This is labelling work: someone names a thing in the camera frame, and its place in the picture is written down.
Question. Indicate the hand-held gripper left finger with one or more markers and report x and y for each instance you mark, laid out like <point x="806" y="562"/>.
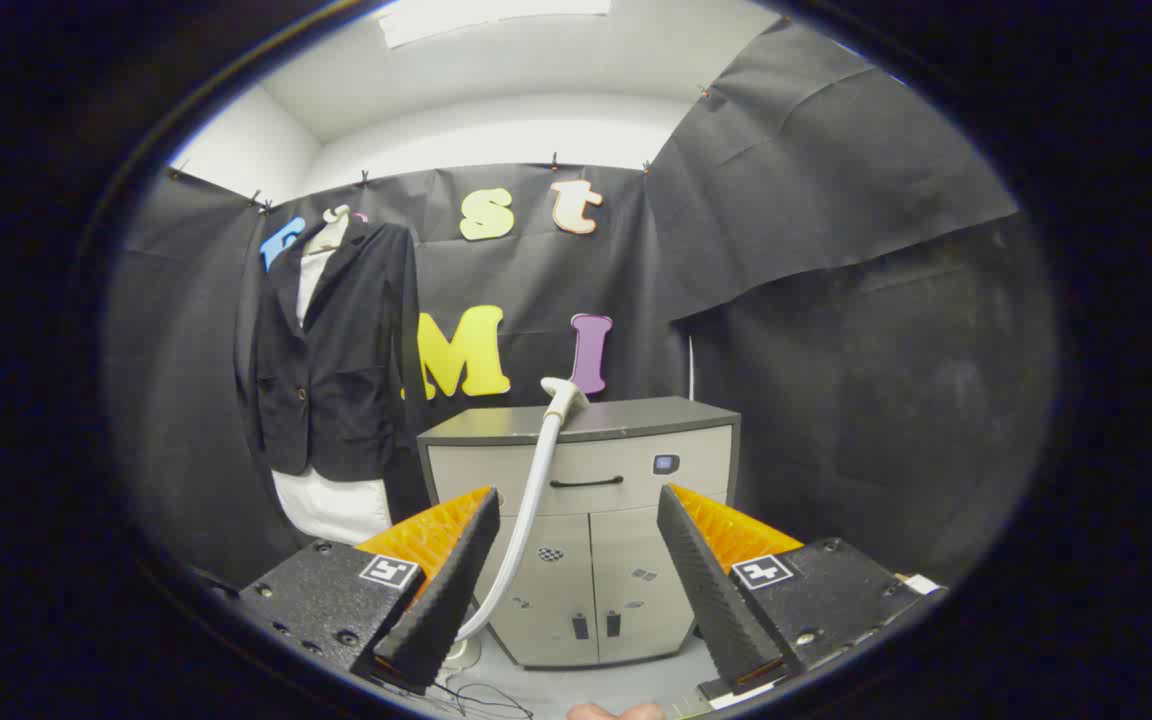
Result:
<point x="446" y="590"/>

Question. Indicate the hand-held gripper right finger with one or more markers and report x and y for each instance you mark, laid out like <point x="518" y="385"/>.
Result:
<point x="711" y="590"/>

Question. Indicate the white shirt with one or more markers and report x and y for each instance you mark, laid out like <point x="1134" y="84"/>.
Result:
<point x="331" y="510"/>

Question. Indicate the white garment steamer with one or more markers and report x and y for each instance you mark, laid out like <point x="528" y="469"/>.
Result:
<point x="536" y="480"/>

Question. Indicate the black suit jacket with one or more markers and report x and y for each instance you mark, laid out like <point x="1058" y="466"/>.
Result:
<point x="346" y="380"/>

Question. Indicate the grey cabinet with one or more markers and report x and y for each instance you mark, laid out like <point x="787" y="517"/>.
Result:
<point x="596" y="560"/>

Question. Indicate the black backdrop cloth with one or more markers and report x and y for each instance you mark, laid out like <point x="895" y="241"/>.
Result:
<point x="836" y="300"/>

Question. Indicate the ceiling light panel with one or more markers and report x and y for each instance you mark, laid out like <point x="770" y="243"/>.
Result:
<point x="486" y="18"/>

